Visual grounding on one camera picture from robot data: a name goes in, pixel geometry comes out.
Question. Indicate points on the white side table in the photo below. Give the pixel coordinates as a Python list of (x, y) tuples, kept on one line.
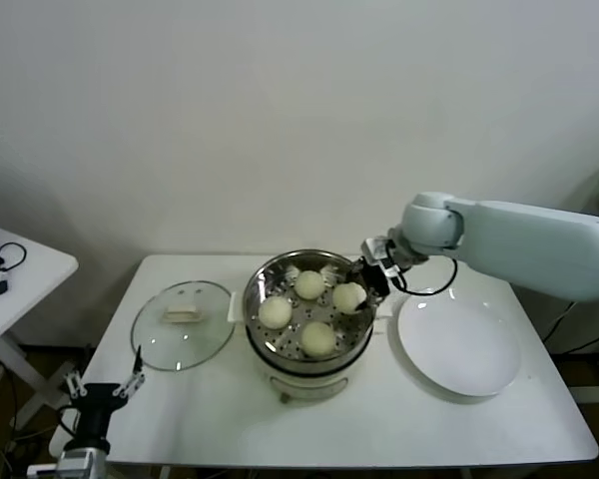
[(30, 269)]

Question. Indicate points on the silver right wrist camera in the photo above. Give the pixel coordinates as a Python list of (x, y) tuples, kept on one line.
[(378, 252)]

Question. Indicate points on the stainless steel steamer pot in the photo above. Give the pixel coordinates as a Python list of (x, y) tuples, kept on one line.
[(279, 269)]

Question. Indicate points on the white steamed baozi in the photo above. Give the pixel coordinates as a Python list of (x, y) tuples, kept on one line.
[(274, 313), (309, 285), (318, 339), (348, 298)]

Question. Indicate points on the round glass pot lid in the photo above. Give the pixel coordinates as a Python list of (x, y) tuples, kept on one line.
[(179, 344)]

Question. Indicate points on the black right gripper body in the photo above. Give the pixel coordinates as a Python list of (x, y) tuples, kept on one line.
[(374, 279)]

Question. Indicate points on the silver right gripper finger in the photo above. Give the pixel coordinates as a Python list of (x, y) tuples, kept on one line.
[(368, 301), (353, 272)]

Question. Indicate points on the large white round plate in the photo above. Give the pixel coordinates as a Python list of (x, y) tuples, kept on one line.
[(454, 344)]

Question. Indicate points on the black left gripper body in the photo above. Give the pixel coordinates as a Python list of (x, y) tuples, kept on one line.
[(97, 404)]

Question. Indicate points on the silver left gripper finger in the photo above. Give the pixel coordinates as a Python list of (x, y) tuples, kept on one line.
[(132, 383), (76, 385)]

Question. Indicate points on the white electric cooker base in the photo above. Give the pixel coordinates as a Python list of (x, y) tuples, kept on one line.
[(309, 386)]

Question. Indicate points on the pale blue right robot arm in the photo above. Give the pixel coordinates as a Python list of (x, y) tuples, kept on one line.
[(519, 244)]

